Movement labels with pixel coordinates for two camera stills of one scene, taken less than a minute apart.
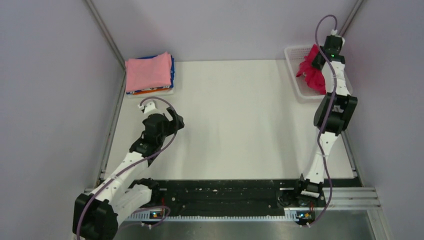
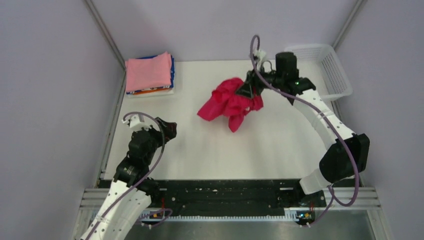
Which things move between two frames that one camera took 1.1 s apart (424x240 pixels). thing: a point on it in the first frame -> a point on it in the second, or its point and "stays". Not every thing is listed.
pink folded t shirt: [147, 73] stays
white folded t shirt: [165, 93] stays
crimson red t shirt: [315, 76] -> [225, 101]
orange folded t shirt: [134, 93] stays
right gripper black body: [320, 52] -> [262, 80]
